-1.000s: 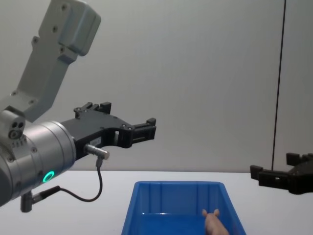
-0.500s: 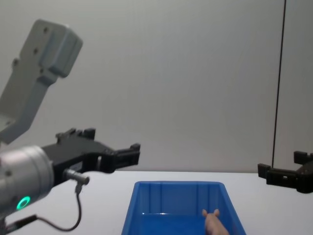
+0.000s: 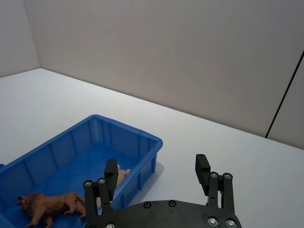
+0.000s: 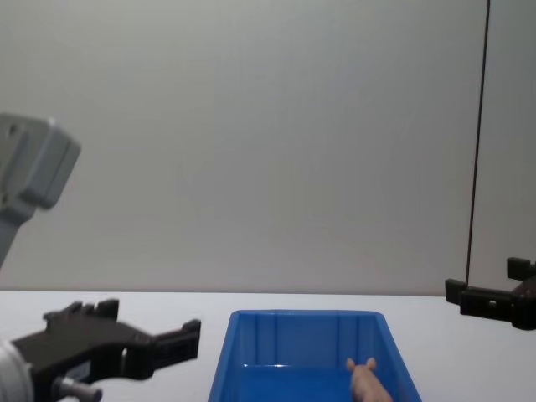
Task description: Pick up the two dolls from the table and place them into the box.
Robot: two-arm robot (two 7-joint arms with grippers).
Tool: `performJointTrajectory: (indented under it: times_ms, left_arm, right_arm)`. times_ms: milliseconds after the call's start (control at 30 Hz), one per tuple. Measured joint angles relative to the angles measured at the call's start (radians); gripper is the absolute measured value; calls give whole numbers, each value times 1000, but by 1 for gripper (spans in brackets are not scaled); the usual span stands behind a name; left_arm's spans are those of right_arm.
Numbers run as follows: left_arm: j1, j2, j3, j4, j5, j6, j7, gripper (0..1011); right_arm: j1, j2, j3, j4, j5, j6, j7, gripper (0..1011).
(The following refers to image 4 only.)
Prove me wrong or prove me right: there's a left robot arm with grey camera bracket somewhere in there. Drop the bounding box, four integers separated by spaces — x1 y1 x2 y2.
0 112 104 402

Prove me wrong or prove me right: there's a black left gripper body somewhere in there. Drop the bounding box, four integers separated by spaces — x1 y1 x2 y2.
11 320 157 402

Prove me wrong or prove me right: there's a small pink pig toy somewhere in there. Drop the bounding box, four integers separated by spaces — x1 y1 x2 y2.
345 345 393 402

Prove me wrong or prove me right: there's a blue plastic bin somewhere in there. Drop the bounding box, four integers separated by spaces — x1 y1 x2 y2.
207 309 424 402

